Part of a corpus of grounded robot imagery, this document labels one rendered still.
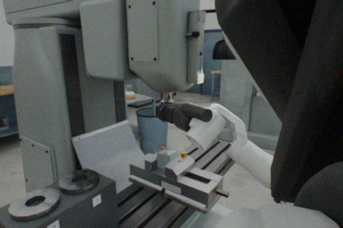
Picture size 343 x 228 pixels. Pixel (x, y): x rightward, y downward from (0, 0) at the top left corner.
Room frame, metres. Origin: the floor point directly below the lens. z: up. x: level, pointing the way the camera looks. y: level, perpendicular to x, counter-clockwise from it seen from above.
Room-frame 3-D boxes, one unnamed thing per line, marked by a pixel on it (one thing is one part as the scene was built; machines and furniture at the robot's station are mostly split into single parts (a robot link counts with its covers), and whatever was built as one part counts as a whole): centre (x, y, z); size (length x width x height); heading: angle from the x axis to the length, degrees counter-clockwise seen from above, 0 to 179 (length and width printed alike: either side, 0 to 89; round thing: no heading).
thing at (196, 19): (0.72, -0.07, 1.45); 0.04 x 0.04 x 0.21; 56
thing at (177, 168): (0.74, -0.03, 1.03); 0.12 x 0.06 x 0.04; 145
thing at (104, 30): (0.89, 0.18, 1.47); 0.24 x 0.19 x 0.26; 146
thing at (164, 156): (0.78, 0.02, 1.05); 0.06 x 0.05 x 0.06; 145
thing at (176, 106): (0.70, -0.03, 1.24); 0.13 x 0.12 x 0.10; 121
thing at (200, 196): (0.76, 0.00, 0.99); 0.35 x 0.15 x 0.11; 55
